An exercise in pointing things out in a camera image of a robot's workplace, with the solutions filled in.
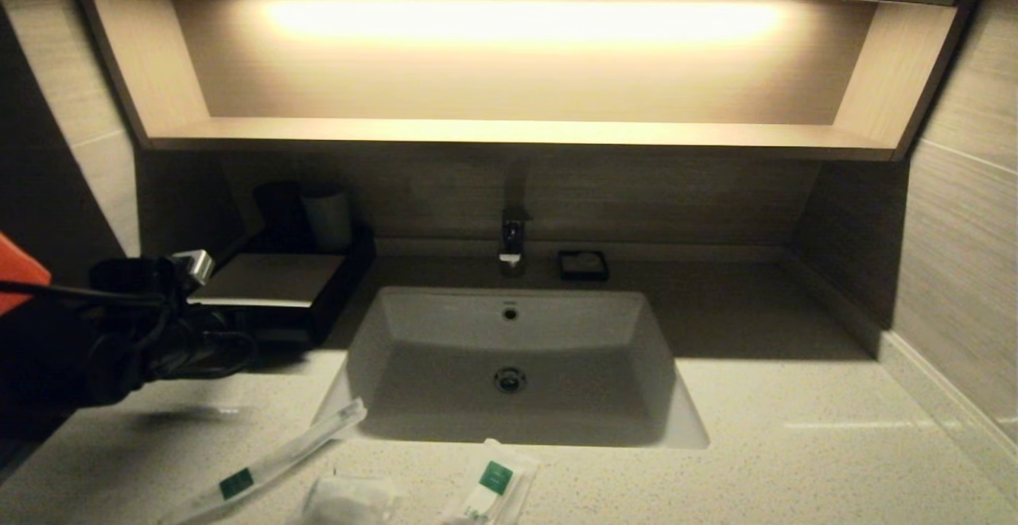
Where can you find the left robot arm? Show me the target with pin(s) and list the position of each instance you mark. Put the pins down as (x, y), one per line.
(20, 278)

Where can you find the black amenity tray box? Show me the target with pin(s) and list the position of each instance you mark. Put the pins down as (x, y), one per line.
(274, 282)

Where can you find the warm shelf light strip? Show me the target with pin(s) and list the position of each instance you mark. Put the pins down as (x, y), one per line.
(517, 22)

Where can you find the wooden wall shelf niche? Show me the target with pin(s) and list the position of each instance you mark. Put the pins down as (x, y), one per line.
(517, 87)

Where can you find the white ceramic sink basin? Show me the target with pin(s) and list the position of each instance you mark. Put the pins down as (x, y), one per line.
(517, 342)

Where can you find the metal sink drain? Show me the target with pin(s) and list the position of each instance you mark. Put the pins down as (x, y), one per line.
(510, 379)

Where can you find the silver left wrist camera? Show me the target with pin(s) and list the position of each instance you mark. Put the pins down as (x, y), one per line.
(193, 266)

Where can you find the crumpled white shower cap packet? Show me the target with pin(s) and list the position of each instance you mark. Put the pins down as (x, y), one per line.
(350, 501)

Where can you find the dark grey tumbler cup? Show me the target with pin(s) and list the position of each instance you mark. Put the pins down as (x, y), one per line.
(278, 215)

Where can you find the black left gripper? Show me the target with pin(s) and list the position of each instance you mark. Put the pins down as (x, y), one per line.
(131, 282)

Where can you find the long white toothbrush packet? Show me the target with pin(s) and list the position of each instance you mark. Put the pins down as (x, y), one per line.
(278, 457)

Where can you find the light grey tumbler cup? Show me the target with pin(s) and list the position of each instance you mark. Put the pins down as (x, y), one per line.
(328, 219)

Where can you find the chrome faucet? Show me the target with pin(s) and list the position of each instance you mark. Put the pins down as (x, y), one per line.
(513, 239)

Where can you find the white comb packet green label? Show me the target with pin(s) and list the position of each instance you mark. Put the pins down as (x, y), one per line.
(493, 481)

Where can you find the black soap dish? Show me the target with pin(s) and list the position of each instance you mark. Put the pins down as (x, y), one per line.
(583, 272)

